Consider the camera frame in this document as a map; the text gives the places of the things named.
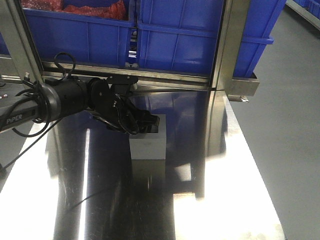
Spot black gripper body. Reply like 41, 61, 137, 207
90, 93, 140, 135

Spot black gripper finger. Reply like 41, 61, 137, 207
135, 109, 160, 125
138, 123, 159, 134

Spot gray cube base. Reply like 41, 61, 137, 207
129, 114, 167, 160

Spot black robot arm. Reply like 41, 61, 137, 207
0, 75, 160, 135

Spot blue bin with red bags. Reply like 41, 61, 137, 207
23, 0, 136, 67

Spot blue plastic bin right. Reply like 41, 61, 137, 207
136, 0, 285, 78

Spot red mesh bags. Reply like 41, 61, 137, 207
19, 0, 128, 20

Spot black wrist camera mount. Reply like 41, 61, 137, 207
107, 74, 138, 97

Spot black cable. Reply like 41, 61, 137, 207
0, 51, 77, 171

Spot stainless steel rack frame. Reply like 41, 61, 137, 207
0, 0, 260, 103

